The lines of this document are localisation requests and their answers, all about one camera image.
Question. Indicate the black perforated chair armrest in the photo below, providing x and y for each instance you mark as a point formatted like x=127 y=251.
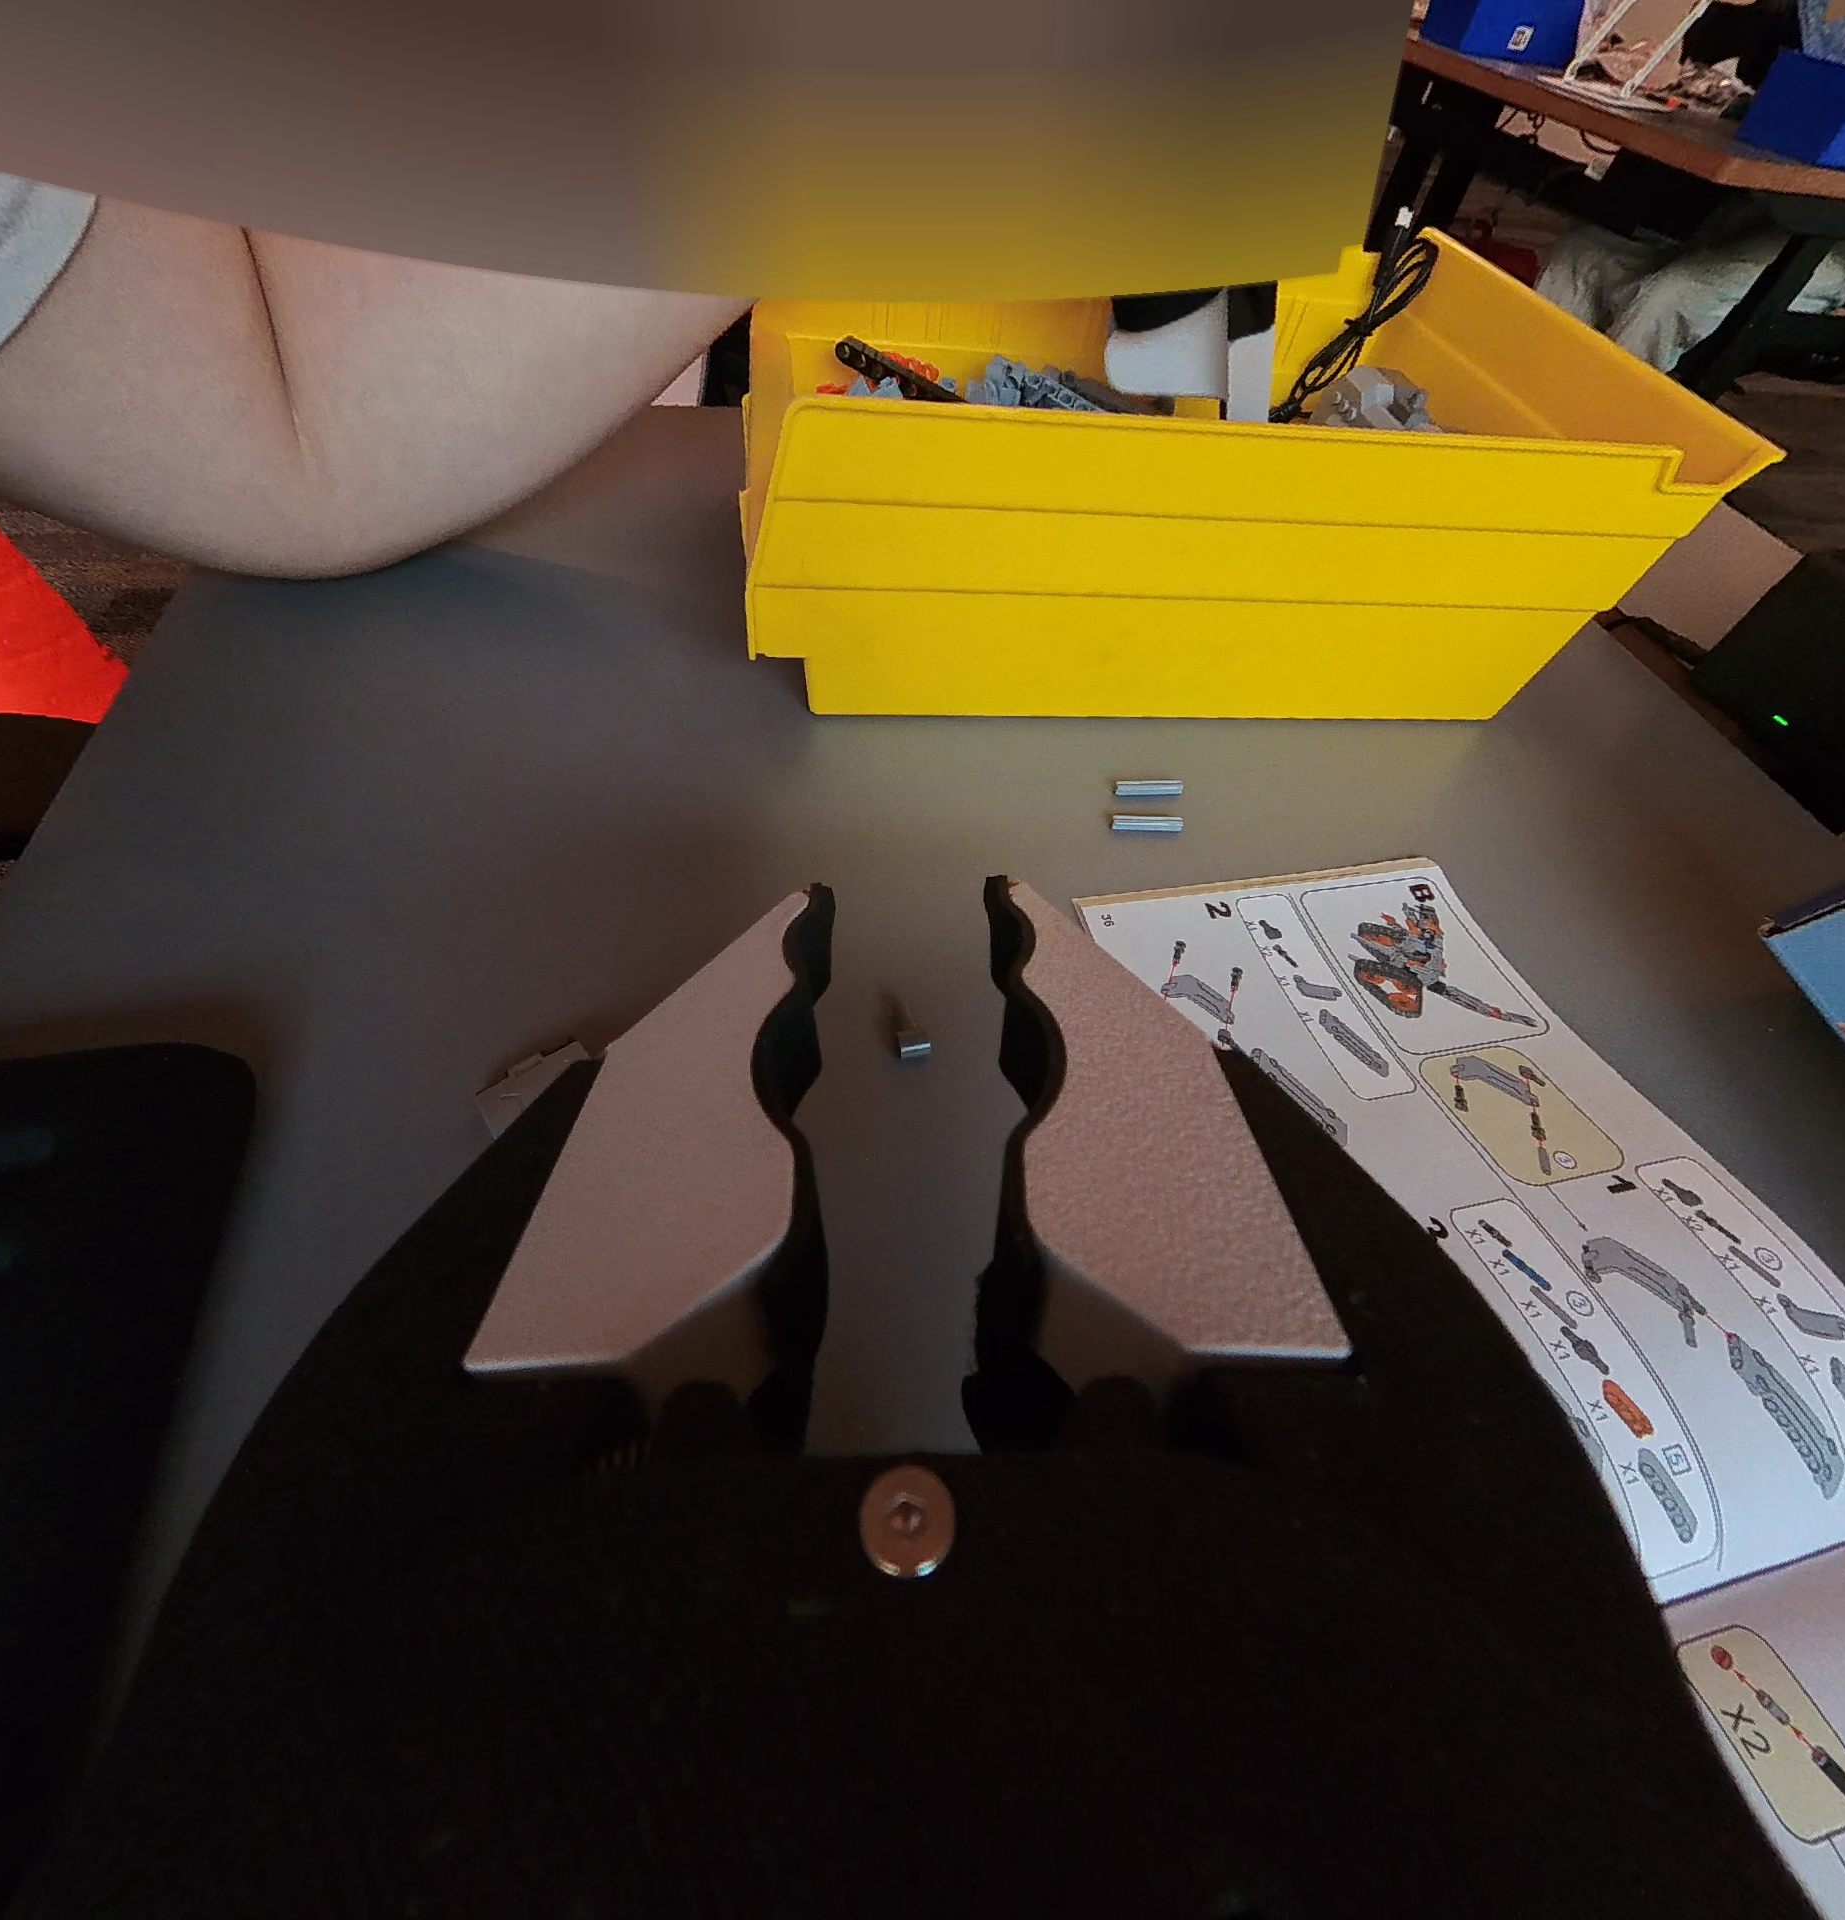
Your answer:
x=81 y=1351

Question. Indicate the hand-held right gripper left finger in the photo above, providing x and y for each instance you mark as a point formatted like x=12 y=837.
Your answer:
x=636 y=1201

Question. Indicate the blue storage bin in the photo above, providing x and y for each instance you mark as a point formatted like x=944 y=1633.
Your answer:
x=1507 y=27
x=1815 y=105

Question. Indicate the small grey connector piece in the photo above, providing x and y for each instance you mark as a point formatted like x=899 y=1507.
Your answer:
x=909 y=1042

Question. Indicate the grey desk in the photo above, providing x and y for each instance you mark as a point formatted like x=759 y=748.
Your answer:
x=412 y=780

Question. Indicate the building pieces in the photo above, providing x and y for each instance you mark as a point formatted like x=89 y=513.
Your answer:
x=1041 y=387

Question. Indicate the black device with green light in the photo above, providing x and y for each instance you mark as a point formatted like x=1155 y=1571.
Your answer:
x=1807 y=660

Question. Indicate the black long perforated beam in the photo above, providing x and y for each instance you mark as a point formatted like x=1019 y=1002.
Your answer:
x=892 y=368

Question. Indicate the wooden background table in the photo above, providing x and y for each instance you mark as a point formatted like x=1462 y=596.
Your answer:
x=1687 y=142

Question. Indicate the orange red object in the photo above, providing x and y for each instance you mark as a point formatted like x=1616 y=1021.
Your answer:
x=22 y=630

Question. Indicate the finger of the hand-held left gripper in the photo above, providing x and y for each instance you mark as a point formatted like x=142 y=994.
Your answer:
x=1162 y=368
x=1252 y=361

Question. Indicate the yellow storage bin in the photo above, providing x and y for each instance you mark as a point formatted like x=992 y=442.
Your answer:
x=1162 y=630

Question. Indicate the grey curved building piece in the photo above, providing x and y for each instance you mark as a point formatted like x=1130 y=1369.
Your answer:
x=532 y=1083

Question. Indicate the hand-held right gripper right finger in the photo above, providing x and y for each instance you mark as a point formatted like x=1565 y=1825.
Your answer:
x=1162 y=1201

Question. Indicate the grey white controller block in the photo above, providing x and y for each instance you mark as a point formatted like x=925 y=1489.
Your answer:
x=1372 y=402

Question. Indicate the open instruction booklet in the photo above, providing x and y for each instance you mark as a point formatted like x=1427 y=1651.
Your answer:
x=1536 y=1170

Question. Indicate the pale grey cloth bundle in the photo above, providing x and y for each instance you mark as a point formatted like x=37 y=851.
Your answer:
x=1687 y=300

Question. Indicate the person's left forearm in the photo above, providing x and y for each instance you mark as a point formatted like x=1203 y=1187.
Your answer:
x=412 y=420

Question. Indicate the blue robot kit box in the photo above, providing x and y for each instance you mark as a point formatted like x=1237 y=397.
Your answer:
x=1836 y=975

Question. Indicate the red bag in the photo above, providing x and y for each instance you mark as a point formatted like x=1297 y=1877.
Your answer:
x=1500 y=247

